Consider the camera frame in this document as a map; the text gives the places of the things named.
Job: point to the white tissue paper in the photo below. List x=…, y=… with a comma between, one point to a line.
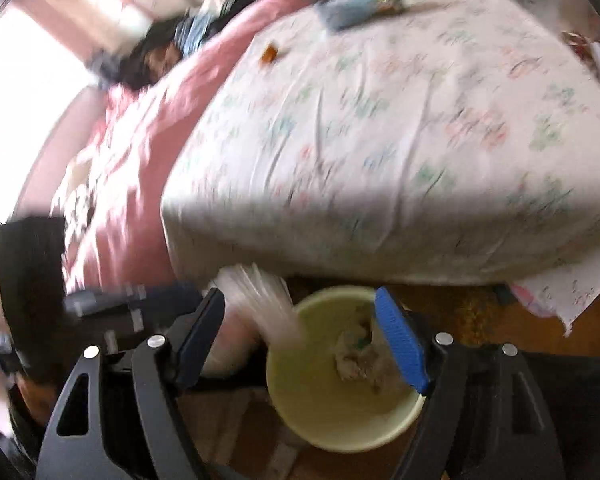
x=360, y=360

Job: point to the pale yellow plastic bin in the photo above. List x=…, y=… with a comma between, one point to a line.
x=320, y=410

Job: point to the floral tablecloth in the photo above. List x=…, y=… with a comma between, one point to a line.
x=405, y=160

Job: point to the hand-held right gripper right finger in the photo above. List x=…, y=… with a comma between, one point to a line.
x=402, y=345

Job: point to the cream garment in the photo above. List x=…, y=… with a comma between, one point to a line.
x=80, y=195

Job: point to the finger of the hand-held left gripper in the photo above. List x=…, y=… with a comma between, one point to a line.
x=110, y=305

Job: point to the pile of dark clothes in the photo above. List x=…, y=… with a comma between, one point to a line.
x=180, y=45

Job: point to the clear plastic bottle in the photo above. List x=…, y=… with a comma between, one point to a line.
x=260, y=305

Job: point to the window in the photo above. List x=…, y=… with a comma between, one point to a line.
x=20, y=110

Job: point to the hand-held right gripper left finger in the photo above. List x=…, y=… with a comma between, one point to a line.
x=200, y=340

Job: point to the pink blanket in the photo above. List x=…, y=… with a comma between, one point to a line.
x=140, y=160

